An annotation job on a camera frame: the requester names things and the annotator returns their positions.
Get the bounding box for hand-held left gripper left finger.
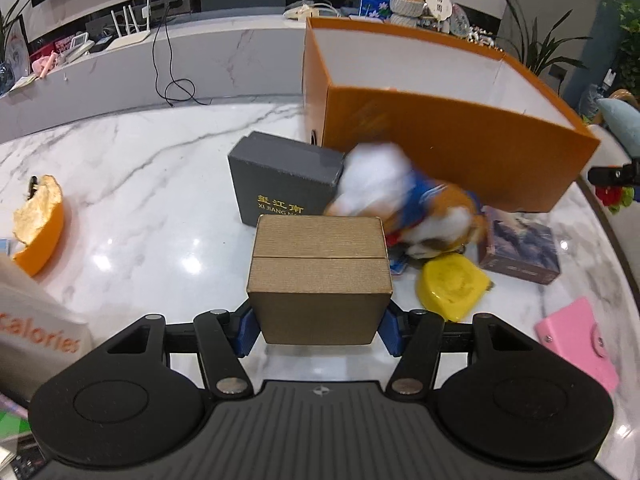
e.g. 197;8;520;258
99;301;261;400

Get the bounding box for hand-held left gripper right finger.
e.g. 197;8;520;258
379;302;538;397

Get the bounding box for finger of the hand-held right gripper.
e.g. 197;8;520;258
587;161;640;187

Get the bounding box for yellow tape measure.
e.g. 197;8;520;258
416;254;492;323

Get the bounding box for brown cardboard box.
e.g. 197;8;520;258
246;214;394;347

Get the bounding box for orange white plush toy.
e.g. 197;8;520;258
324;142;490;261

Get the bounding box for dark grey gift box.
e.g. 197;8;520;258
227;131;347;228

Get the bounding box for large orange storage box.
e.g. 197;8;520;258
302;16;601;213

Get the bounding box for red flower decoration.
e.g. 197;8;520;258
595;185;634;214

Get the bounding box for light blue cushion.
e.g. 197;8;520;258
595;97;640;157

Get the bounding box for printed cards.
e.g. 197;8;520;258
388;254;417;279

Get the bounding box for purple printed box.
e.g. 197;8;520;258
477;205;561;286

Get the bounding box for tall green bushy plant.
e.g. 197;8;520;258
617;0;640;97

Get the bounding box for green leafy houseplant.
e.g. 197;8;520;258
499;0;592;82

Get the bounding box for pink card holder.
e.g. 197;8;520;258
534;296;621;395

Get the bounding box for white bag orange print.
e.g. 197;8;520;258
0;252;95;411

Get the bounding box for blue white patterned plate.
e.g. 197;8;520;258
449;4;472;37

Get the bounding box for orange pomelo peel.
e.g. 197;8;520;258
11;175;66;278

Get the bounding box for white router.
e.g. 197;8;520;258
106;2;154;52

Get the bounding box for pink toy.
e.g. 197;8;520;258
31;52;57;79

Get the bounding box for black cable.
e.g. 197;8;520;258
152;9;197;107

